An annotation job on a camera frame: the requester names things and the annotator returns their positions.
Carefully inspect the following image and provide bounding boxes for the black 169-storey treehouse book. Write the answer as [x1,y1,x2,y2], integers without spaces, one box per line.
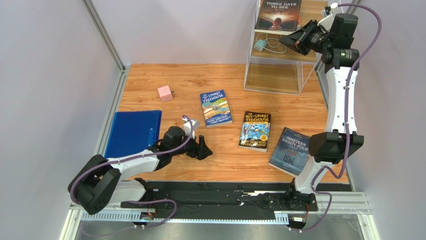
[238,111,272,153]

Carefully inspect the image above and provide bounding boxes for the three days to see book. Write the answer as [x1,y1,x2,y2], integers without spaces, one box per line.
[254,0,302,36]

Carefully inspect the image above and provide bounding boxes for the nineteen eighty-four book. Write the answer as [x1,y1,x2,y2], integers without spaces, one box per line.
[268,127,311,177]

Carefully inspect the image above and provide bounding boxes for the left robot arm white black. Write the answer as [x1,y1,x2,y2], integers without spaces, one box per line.
[67,126,213,215]

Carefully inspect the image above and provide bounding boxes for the white wire wooden shelf rack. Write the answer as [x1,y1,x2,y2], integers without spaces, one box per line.
[243,0,340,95]

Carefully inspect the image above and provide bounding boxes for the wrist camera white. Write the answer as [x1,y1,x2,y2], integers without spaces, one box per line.
[321,2,339,18]
[183,119,200,139]

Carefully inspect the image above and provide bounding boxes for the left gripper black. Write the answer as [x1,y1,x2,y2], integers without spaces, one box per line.
[170,129,213,161]

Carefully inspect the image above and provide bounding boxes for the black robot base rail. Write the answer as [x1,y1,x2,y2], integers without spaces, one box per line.
[120,181,319,228]

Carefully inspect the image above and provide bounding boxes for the blue file folder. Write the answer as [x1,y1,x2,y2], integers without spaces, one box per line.
[104,110,162,158]

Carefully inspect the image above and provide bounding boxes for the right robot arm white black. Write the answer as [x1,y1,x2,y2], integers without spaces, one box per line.
[279,13,364,195]

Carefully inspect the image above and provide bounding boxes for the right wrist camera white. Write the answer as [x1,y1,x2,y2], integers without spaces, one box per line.
[321,2,339,18]

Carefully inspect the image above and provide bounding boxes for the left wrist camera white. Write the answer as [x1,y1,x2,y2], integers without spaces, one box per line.
[183,119,200,139]

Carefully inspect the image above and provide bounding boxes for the light blue charger with cable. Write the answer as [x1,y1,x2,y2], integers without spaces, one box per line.
[253,33,288,54]

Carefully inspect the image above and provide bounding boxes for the blue 91-storey treehouse book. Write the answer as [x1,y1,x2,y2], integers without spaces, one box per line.
[199,89,233,128]

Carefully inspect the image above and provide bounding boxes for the pink cube power adapter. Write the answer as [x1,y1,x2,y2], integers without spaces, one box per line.
[157,85,174,103]

